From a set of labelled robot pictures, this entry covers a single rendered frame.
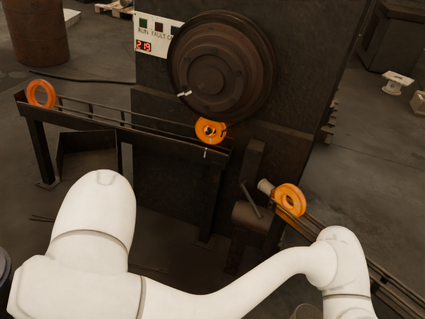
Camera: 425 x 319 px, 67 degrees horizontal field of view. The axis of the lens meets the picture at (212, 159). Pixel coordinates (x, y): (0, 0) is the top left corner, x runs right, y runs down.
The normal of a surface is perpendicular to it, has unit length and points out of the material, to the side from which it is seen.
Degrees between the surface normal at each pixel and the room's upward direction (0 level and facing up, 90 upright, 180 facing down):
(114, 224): 38
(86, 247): 13
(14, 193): 0
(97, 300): 31
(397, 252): 0
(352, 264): 24
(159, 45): 90
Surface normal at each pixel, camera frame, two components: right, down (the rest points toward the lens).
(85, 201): -0.04, -0.79
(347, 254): 0.29, -0.57
